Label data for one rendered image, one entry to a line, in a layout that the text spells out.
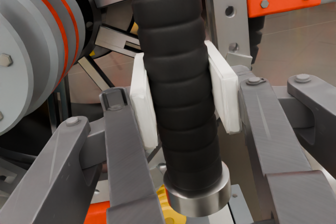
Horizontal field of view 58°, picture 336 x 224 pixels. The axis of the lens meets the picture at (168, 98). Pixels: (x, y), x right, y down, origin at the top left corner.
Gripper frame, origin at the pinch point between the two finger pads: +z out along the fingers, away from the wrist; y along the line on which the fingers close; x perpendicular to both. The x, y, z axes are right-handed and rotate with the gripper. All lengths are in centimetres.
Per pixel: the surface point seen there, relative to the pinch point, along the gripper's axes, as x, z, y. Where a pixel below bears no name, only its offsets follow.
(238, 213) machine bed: -75, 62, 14
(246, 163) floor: -83, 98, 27
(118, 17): -4, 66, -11
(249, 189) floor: -83, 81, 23
